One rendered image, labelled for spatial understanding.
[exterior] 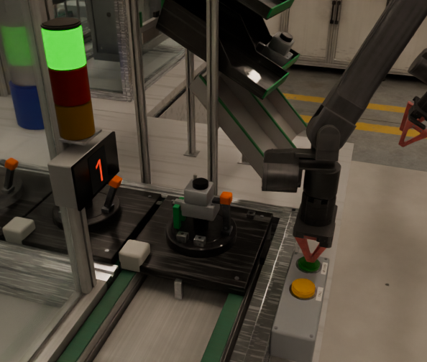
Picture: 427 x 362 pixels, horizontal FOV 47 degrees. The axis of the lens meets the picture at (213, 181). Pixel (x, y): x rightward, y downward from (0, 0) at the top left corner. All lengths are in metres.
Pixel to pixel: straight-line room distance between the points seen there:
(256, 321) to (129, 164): 0.78
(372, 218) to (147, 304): 0.62
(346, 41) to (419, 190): 3.60
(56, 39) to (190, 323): 0.51
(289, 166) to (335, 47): 4.18
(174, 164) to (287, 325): 0.76
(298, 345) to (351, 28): 4.27
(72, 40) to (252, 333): 0.51
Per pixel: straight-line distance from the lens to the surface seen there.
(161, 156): 1.52
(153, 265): 0.92
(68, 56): 0.67
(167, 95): 1.99
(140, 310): 0.92
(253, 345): 0.81
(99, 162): 0.75
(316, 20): 4.94
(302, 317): 0.85
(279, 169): 0.81
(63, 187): 0.71
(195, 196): 0.91
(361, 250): 1.18
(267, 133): 1.21
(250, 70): 1.11
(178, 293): 0.91
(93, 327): 0.86
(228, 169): 1.43
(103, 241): 0.99
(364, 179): 1.45
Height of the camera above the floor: 1.56
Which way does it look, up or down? 31 degrees down
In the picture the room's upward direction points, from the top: straight up
